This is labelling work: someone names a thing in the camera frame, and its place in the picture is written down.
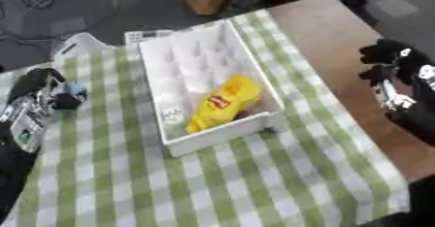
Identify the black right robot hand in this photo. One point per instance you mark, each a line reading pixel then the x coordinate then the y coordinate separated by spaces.
pixel 409 64

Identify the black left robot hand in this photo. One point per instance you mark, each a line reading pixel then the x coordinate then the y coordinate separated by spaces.
pixel 35 80

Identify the small blue block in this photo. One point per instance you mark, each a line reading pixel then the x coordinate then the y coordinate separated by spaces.
pixel 74 89

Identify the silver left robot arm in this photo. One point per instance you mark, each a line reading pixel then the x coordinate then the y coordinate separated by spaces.
pixel 25 127

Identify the white rectangular box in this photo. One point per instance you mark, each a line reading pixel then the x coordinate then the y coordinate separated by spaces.
pixel 187 62

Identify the printed white paper sheet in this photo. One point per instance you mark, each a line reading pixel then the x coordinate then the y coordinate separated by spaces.
pixel 144 37

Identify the dark red small object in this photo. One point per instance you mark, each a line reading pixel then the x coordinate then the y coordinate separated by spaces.
pixel 243 113

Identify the yellow snack bag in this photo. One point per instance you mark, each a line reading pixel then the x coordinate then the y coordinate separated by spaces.
pixel 226 103

